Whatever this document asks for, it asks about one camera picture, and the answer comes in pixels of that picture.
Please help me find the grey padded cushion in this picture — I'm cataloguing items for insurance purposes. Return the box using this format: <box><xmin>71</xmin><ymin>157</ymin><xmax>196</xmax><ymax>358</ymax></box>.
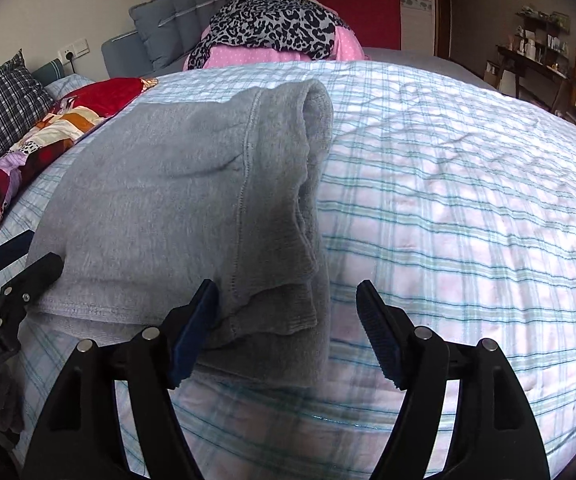
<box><xmin>102</xmin><ymin>0</ymin><xmax>263</xmax><ymax>78</ymax></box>

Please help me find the small shelf with bottles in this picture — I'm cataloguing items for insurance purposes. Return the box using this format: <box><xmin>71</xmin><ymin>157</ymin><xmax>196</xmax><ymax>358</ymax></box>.
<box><xmin>512</xmin><ymin>5</ymin><xmax>571</xmax><ymax>56</ymax></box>

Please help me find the green striped pillow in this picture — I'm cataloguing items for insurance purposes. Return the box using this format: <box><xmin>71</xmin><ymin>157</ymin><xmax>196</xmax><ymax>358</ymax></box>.
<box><xmin>30</xmin><ymin>57</ymin><xmax>68</xmax><ymax>86</ymax></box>

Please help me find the red wall panel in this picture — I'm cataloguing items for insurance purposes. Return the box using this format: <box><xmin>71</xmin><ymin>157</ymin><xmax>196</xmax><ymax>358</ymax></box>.
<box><xmin>253</xmin><ymin>0</ymin><xmax>401</xmax><ymax>51</ymax></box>

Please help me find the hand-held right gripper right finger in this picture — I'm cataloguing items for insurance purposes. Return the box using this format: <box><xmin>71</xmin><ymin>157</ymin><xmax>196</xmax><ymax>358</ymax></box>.
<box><xmin>356</xmin><ymin>280</ymin><xmax>551</xmax><ymax>480</ymax></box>

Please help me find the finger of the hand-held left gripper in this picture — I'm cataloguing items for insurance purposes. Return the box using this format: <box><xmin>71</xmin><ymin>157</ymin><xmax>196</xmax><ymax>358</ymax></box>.
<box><xmin>0</xmin><ymin>252</ymin><xmax>65</xmax><ymax>332</ymax></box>
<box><xmin>0</xmin><ymin>230</ymin><xmax>35</xmax><ymax>288</ymax></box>

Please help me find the pink polka dot cloth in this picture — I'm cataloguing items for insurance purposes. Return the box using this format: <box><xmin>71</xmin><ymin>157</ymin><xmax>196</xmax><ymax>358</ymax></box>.
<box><xmin>183</xmin><ymin>25</ymin><xmax>365</xmax><ymax>71</ymax></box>

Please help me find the leopard print cloth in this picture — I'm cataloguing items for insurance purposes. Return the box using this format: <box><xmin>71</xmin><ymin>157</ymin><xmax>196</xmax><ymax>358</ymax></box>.
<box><xmin>188</xmin><ymin>0</ymin><xmax>349</xmax><ymax>72</ymax></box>

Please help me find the dark plaid pillow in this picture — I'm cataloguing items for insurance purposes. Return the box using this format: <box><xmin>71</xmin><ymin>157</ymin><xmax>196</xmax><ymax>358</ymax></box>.
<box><xmin>0</xmin><ymin>50</ymin><xmax>56</xmax><ymax>186</ymax></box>

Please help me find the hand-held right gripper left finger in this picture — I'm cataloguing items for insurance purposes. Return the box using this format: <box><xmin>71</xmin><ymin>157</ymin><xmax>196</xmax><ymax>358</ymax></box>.
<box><xmin>22</xmin><ymin>279</ymin><xmax>219</xmax><ymax>480</ymax></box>

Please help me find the plaid bed blanket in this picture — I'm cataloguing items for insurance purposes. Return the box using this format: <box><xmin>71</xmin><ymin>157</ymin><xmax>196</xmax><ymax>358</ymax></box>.
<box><xmin>0</xmin><ymin>60</ymin><xmax>576</xmax><ymax>480</ymax></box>

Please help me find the dark wooden desk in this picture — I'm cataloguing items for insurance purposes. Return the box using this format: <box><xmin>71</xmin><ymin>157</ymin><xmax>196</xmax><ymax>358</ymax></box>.
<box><xmin>495</xmin><ymin>44</ymin><xmax>569</xmax><ymax>106</ymax></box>

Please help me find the red patterned blanket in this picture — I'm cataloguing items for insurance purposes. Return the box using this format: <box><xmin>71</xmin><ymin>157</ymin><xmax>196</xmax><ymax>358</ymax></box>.
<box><xmin>0</xmin><ymin>76</ymin><xmax>159</xmax><ymax>256</ymax></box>

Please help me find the person's left hand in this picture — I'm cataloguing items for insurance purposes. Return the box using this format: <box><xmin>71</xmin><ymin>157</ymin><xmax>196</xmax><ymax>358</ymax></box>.
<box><xmin>0</xmin><ymin>360</ymin><xmax>27</xmax><ymax>434</ymax></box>

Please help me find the white door with stickers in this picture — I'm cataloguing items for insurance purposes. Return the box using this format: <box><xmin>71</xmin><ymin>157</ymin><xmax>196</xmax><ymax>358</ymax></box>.
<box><xmin>399</xmin><ymin>0</ymin><xmax>439</xmax><ymax>58</ymax></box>

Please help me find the wall socket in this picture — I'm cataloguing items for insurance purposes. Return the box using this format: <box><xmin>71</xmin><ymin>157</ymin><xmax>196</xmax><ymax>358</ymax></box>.
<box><xmin>56</xmin><ymin>37</ymin><xmax>90</xmax><ymax>61</ymax></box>

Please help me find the grey sweatshirt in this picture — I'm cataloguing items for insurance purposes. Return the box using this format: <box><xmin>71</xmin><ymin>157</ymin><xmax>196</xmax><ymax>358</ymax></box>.
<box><xmin>26</xmin><ymin>78</ymin><xmax>336</xmax><ymax>390</ymax></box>

